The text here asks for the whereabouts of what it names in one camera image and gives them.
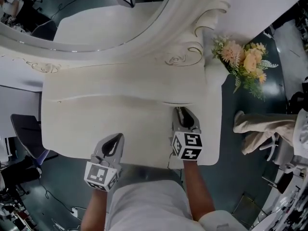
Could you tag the white vanity dressing table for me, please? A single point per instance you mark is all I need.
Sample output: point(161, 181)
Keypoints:
point(96, 129)

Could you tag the yellow flower bouquet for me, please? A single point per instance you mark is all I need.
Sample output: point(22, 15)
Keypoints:
point(250, 59)

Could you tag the oval mirror with carved frame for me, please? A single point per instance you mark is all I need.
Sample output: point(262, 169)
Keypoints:
point(96, 28)

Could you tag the white vase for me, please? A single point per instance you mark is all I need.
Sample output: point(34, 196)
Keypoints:
point(215, 77)

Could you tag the dark chair with metal legs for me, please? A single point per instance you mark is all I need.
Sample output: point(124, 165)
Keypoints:
point(284, 182)

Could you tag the blue chair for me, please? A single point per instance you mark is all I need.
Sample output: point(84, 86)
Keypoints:
point(26, 133)

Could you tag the white power adapter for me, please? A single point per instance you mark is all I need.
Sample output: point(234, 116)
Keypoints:
point(75, 212)

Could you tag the person's right forearm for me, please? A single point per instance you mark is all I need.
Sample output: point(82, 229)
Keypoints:
point(197, 189)

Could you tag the round white table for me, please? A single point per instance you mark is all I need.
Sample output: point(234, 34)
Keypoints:
point(274, 222)

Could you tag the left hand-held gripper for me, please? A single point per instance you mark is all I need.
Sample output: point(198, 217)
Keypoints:
point(98, 174)

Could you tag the person's white shirt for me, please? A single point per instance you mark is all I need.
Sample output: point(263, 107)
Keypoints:
point(149, 206)

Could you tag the person's left forearm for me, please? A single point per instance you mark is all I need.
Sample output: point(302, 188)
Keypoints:
point(95, 213)

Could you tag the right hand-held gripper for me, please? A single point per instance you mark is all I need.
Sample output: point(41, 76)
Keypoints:
point(190, 145)

